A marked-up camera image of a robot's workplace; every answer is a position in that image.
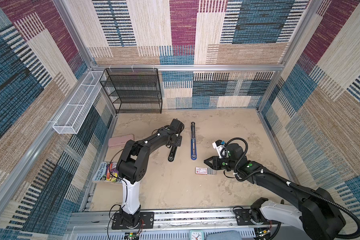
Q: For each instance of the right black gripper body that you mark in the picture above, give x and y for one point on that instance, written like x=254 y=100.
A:
x=219 y=164

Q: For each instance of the pink pencil case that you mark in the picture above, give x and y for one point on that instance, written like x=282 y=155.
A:
x=120 y=141

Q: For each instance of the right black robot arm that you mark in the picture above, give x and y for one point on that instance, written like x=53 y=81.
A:
x=313 y=211

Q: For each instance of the aluminium mounting rail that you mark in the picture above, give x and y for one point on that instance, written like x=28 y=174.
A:
x=167 y=219

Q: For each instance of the red white staples box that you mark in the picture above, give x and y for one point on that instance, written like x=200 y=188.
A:
x=205 y=171

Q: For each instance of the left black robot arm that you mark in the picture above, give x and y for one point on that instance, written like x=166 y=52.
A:
x=133 y=164

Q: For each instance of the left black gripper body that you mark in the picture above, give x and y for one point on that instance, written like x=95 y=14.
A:
x=177 y=142

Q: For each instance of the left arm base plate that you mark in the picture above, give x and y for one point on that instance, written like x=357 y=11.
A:
x=123 y=221

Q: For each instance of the black stapler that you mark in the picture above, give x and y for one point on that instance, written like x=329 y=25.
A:
x=172 y=154

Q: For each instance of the white wire mesh basket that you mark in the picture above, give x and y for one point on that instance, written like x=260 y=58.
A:
x=75 y=112

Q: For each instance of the colourful magazine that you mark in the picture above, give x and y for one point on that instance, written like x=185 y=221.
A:
x=106 y=173

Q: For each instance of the small teal clock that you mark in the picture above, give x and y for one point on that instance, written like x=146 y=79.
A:
x=196 y=235

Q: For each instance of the blue stapler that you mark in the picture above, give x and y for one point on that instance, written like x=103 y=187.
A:
x=193 y=141

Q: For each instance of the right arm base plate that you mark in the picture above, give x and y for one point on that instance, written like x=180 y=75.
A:
x=249 y=217

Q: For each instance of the black wire shelf rack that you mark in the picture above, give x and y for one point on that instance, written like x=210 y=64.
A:
x=133 y=90

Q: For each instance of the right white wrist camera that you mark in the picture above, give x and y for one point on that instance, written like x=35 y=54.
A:
x=219 y=145

